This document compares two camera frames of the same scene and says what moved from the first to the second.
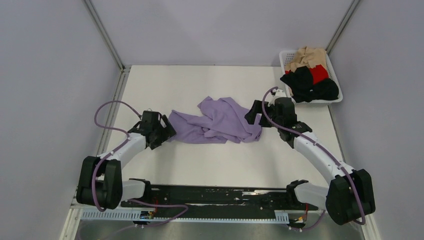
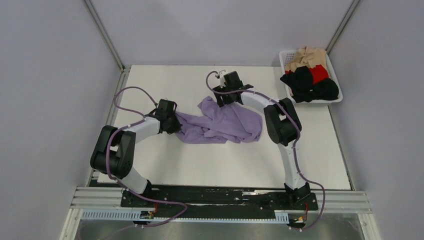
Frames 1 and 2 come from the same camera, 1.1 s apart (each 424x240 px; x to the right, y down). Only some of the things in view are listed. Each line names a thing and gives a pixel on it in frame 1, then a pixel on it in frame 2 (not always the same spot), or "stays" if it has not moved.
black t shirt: x=300 y=81 stays
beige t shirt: x=308 y=57 stays
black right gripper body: x=275 y=120 → x=228 y=98
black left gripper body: x=158 y=129 → x=174 y=125
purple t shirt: x=220 y=120 stays
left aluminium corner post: x=125 y=69 stays
